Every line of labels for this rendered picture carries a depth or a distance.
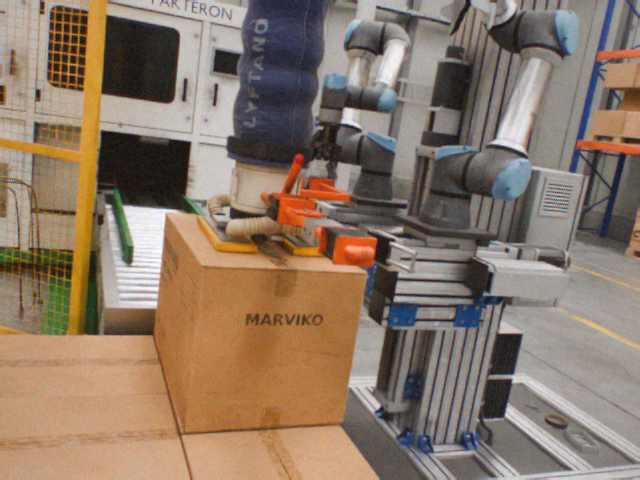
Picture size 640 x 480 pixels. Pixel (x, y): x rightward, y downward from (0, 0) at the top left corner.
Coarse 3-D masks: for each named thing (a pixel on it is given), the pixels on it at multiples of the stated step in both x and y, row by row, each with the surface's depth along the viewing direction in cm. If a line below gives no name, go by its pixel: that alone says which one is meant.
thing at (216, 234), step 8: (200, 216) 171; (208, 216) 170; (200, 224) 165; (208, 224) 161; (208, 232) 153; (216, 232) 151; (224, 232) 151; (216, 240) 144; (224, 240) 144; (232, 240) 144; (240, 240) 145; (248, 240) 146; (216, 248) 142; (224, 248) 142; (232, 248) 142; (240, 248) 143; (248, 248) 144; (256, 248) 144
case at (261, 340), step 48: (192, 240) 149; (192, 288) 136; (240, 288) 132; (288, 288) 136; (336, 288) 141; (192, 336) 133; (240, 336) 135; (288, 336) 139; (336, 336) 144; (192, 384) 133; (240, 384) 138; (288, 384) 142; (336, 384) 147; (192, 432) 136
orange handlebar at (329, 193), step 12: (264, 192) 150; (300, 192) 166; (312, 192) 167; (324, 192) 169; (336, 192) 171; (288, 216) 128; (300, 216) 122; (312, 216) 126; (348, 252) 99; (360, 252) 99; (372, 252) 100
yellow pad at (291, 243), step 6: (282, 234) 162; (288, 240) 156; (294, 240) 154; (288, 246) 151; (294, 246) 150; (300, 246) 151; (306, 246) 151; (312, 246) 152; (294, 252) 148; (300, 252) 148; (306, 252) 149; (312, 252) 150
